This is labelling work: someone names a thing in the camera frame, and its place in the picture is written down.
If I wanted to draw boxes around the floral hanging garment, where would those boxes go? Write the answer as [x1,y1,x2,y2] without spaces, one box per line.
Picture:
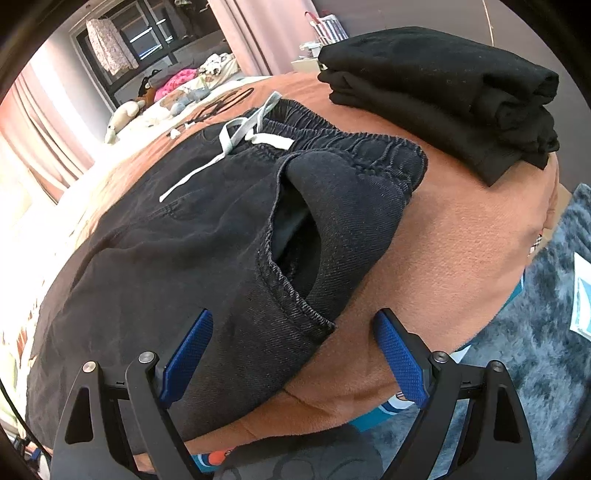
[86,18,139,76]

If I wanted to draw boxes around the pink curtain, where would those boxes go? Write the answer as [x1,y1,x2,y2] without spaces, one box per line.
[1,68,94,202]
[208,0,317,76]

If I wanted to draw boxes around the pink curtain left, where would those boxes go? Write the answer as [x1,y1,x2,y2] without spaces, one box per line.
[1,68,94,202]

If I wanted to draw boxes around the striped bag on cabinet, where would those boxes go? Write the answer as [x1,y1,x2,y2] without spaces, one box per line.
[304,11,349,45]

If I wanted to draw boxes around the brown bed blanket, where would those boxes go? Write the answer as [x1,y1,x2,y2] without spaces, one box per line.
[59,71,561,471]

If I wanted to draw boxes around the cream plush toy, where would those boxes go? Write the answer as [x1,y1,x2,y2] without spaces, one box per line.
[104,99,145,144]

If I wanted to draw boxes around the grey shaggy rug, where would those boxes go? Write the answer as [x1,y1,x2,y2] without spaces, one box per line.
[368,184,591,480]

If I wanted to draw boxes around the black denim pants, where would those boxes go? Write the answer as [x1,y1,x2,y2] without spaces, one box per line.
[26,99,427,446]

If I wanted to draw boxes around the person's leg grey patterned trousers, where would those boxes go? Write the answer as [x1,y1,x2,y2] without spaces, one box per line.
[214,425,384,480]

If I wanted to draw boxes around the white earbuds on bed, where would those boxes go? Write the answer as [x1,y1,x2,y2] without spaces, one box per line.
[168,122,193,139]

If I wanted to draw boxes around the stack of folded black clothes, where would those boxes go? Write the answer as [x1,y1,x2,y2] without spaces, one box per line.
[318,26,560,185]

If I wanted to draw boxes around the blue patterned bed sheet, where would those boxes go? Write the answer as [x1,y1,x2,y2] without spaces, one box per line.
[191,271,526,473]

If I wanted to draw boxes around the grey blue plush toy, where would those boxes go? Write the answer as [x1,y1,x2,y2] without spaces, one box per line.
[169,87,211,116]

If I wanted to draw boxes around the pink garment on bed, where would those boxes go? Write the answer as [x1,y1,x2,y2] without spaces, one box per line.
[154,68,198,101]

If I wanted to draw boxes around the black cable on bed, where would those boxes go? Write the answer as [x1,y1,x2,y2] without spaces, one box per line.
[184,87,257,127]

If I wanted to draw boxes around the pink curtain right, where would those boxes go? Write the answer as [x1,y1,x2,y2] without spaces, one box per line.
[208,0,317,76]

